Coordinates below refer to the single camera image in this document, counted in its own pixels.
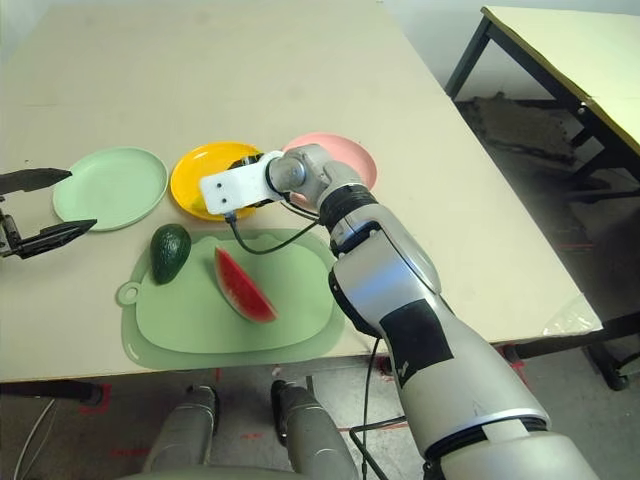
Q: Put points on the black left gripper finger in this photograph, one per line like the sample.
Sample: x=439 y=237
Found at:
x=55 y=239
x=35 y=180

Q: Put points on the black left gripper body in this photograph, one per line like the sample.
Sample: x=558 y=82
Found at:
x=9 y=235

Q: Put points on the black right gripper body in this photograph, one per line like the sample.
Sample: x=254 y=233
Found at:
x=247 y=161

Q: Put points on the dark green toy avocado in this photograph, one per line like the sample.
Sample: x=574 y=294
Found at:
x=170 y=255

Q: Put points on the red toy watermelon slice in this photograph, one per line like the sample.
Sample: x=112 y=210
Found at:
x=240 y=285

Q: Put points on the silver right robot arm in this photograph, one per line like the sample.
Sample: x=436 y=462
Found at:
x=400 y=280

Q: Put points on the yellow plastic plate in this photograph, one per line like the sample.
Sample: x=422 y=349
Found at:
x=190 y=175

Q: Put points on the light green plastic plate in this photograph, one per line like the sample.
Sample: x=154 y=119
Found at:
x=115 y=185

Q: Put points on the pink plastic plate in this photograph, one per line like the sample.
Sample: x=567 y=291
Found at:
x=360 y=160

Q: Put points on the black table foot beam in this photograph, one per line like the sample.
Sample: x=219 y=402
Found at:
x=610 y=365
x=50 y=390

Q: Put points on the green cutting board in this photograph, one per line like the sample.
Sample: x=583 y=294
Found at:
x=190 y=320

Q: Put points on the grey left robot leg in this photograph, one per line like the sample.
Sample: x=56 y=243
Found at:
x=182 y=430

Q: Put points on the grey robot leg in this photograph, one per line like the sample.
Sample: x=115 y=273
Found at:
x=315 y=435
x=182 y=430

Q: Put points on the brown rough floor mat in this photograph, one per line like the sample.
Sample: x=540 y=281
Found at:
x=515 y=125

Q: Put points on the pale robot torso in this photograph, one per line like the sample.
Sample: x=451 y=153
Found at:
x=200 y=474

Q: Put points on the grey right robot leg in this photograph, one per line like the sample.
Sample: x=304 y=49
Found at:
x=315 y=435

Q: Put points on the black-framed yellow-topped table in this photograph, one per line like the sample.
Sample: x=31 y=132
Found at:
x=575 y=50

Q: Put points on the clear plastic film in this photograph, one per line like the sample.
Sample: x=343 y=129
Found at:
x=570 y=317

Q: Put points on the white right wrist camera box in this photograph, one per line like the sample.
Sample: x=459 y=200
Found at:
x=235 y=190

